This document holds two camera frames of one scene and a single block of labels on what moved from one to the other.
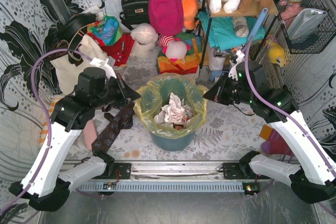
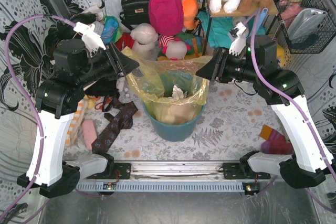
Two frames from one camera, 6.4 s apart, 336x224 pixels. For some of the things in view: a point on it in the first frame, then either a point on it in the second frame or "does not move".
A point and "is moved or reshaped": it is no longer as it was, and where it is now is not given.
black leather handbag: x=135 y=10 does not move
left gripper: x=121 y=89 to x=115 y=60
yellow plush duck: x=276 y=53 does not move
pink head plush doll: x=175 y=49 does not move
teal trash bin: x=172 y=145 to x=176 y=132
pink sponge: x=90 y=134 does not move
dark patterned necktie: x=119 y=119 does not move
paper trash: x=175 y=115 to x=177 y=93
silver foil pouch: x=303 y=22 does not move
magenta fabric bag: x=166 y=11 does not move
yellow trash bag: x=155 y=94 is moved or reshaped
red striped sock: x=274 y=144 does not move
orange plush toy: x=189 y=6 does not move
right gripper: x=223 y=91 to x=218 y=64
